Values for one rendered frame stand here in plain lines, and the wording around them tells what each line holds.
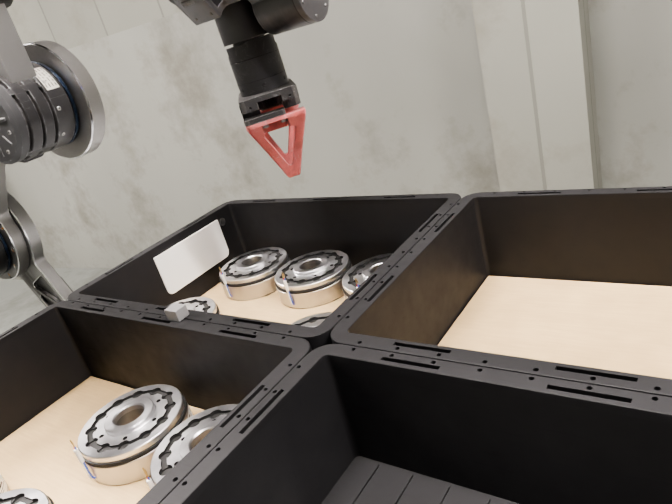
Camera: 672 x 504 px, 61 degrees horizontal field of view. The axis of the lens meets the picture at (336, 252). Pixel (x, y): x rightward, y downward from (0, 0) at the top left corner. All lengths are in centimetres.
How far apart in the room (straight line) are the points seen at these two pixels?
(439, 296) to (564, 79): 141
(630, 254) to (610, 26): 149
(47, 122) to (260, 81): 48
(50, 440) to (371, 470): 36
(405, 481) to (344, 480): 5
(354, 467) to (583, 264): 33
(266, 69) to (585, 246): 39
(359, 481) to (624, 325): 28
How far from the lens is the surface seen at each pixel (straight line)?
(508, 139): 202
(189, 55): 283
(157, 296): 82
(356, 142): 244
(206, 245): 87
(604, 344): 57
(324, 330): 47
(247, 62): 66
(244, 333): 50
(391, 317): 51
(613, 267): 66
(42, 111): 104
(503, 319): 62
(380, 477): 48
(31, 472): 67
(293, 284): 72
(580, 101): 195
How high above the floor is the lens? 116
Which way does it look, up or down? 23 degrees down
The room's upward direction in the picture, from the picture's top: 16 degrees counter-clockwise
